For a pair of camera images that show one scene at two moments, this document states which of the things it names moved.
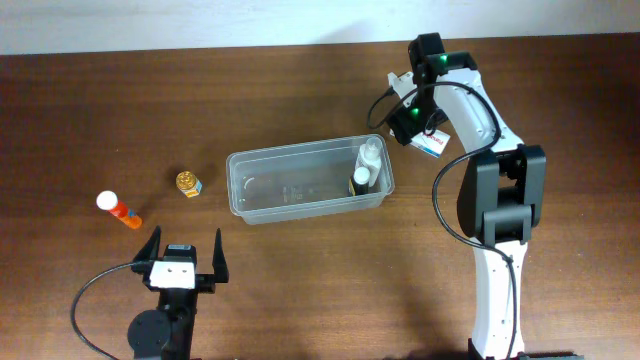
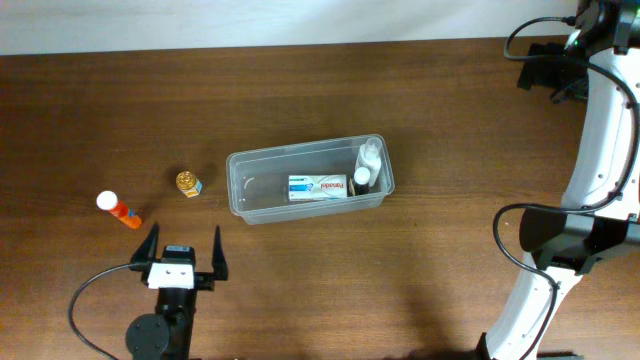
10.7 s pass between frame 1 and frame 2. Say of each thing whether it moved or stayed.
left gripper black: stayed
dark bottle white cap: stayed
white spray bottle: stayed
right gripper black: moved
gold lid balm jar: stayed
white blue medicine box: moved
